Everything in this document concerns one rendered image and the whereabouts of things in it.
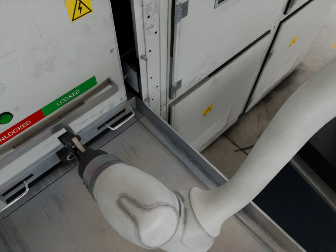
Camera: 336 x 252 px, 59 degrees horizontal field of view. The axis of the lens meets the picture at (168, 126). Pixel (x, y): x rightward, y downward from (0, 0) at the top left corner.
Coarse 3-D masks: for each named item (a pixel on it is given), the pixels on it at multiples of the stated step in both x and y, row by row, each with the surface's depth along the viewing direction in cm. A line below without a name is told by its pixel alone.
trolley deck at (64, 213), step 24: (120, 144) 96; (144, 144) 96; (144, 168) 91; (168, 168) 92; (216, 168) 91; (48, 192) 87; (72, 192) 87; (24, 216) 83; (48, 216) 83; (72, 216) 83; (96, 216) 84; (24, 240) 80; (48, 240) 80; (72, 240) 80; (96, 240) 80; (120, 240) 80; (216, 240) 81; (240, 240) 81
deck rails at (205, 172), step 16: (160, 128) 98; (176, 144) 96; (192, 160) 93; (208, 176) 90; (256, 208) 79; (0, 224) 82; (256, 224) 83; (272, 224) 77; (0, 240) 78; (16, 240) 80; (272, 240) 81; (288, 240) 76
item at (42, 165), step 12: (132, 96) 96; (120, 108) 95; (96, 120) 91; (108, 120) 94; (84, 132) 89; (96, 132) 94; (60, 144) 87; (48, 156) 85; (36, 168) 84; (48, 168) 88; (12, 180) 81; (0, 192) 80; (12, 192) 84
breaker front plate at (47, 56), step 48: (0, 0) 49; (48, 0) 55; (96, 0) 62; (0, 48) 55; (48, 48) 62; (96, 48) 72; (0, 96) 61; (48, 96) 71; (96, 96) 84; (48, 144) 83
